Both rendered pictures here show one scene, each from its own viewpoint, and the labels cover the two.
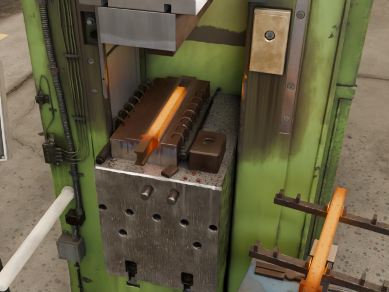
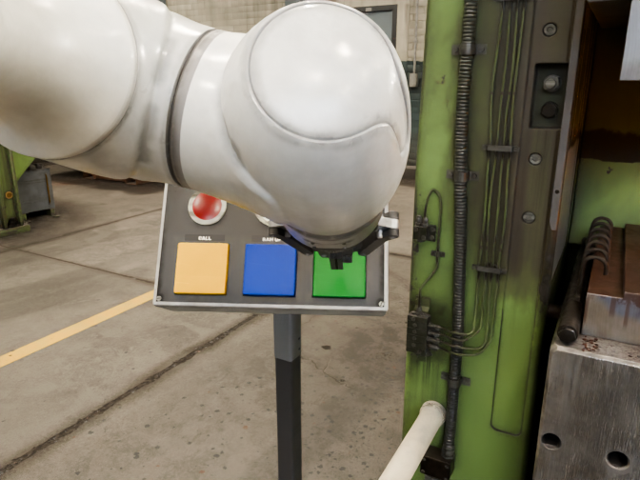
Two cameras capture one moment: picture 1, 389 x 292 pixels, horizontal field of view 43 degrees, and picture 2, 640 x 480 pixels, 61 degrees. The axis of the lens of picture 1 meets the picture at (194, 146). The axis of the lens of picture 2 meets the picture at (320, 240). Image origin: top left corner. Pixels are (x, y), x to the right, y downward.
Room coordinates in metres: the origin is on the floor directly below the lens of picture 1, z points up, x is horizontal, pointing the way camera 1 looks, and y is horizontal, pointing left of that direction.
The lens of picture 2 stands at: (0.40, 0.43, 1.27)
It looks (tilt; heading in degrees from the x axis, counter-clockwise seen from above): 17 degrees down; 15
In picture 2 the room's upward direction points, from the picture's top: straight up
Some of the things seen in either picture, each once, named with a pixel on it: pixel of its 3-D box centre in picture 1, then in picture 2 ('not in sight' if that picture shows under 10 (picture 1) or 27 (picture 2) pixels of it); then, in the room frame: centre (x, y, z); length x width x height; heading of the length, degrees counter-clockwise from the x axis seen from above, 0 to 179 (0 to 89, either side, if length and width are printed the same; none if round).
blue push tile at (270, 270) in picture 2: not in sight; (270, 270); (1.10, 0.69, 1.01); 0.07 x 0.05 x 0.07; 101
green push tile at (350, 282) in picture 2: not in sight; (339, 271); (1.12, 0.59, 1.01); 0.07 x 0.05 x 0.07; 101
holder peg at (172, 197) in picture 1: (172, 197); not in sight; (1.06, 0.06, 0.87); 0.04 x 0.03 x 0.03; 166
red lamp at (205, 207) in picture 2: not in sight; (207, 206); (1.12, 0.79, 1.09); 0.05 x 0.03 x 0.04; 76
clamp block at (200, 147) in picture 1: (208, 150); not in sight; (1.18, -0.04, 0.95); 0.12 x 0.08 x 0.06; 166
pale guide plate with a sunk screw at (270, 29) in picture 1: (269, 42); not in sight; (1.22, -0.19, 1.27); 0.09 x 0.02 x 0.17; 76
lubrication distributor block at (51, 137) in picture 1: (53, 152); (423, 332); (1.37, 0.48, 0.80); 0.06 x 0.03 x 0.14; 76
